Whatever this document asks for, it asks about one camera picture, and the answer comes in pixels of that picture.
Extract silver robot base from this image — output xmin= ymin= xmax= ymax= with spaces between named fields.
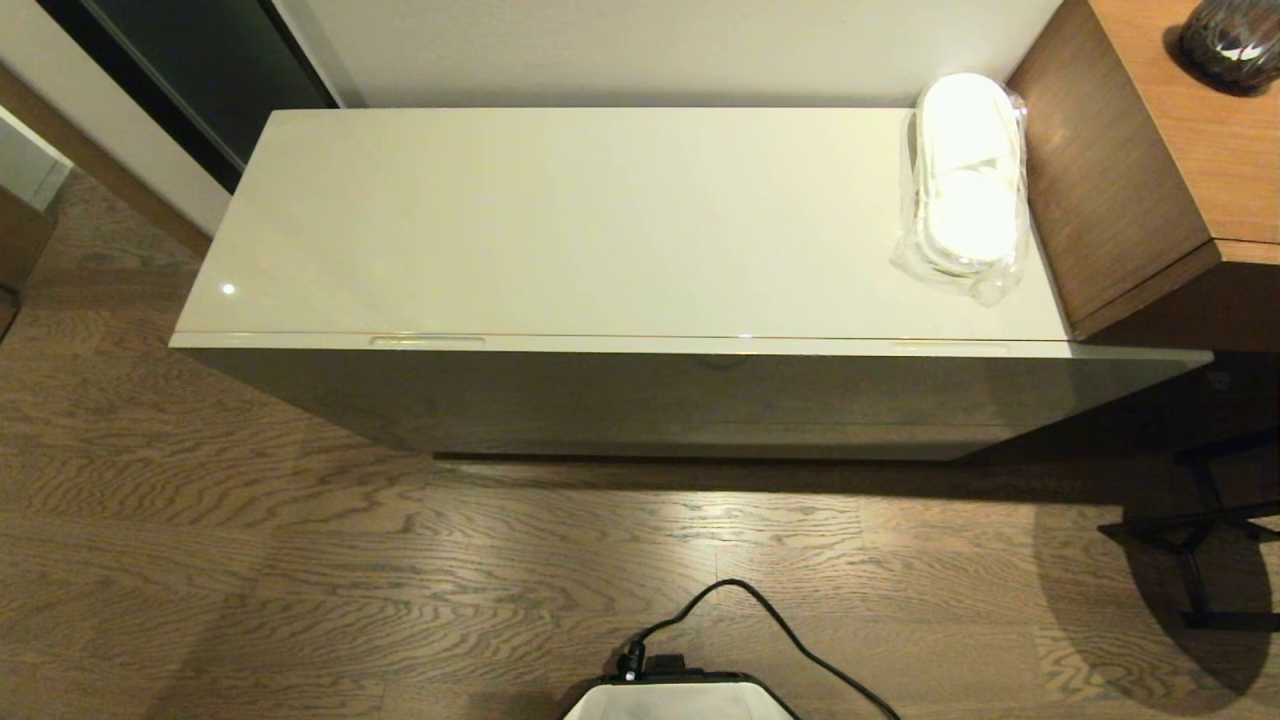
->
xmin=560 ymin=672 xmax=801 ymax=720

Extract dark glass vase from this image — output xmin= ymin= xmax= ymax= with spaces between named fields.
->
xmin=1177 ymin=0 xmax=1280 ymax=97

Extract dark glass door panel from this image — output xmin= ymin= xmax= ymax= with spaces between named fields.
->
xmin=35 ymin=0 xmax=338 ymax=194

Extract glossy cream drawer cabinet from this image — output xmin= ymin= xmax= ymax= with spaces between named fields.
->
xmin=168 ymin=107 xmax=1213 ymax=461

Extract bagged white slippers showing straps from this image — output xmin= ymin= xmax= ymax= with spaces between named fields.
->
xmin=890 ymin=72 xmax=1031 ymax=306

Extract white furniture corner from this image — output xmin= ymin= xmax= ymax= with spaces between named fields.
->
xmin=0 ymin=105 xmax=73 ymax=211

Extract brown wooden desk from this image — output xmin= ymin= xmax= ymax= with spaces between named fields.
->
xmin=1007 ymin=0 xmax=1280 ymax=343

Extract black power cable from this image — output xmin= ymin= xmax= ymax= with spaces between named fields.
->
xmin=617 ymin=578 xmax=901 ymax=720

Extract brown wooden furniture piece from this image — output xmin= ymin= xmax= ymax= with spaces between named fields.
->
xmin=0 ymin=185 xmax=53 ymax=293

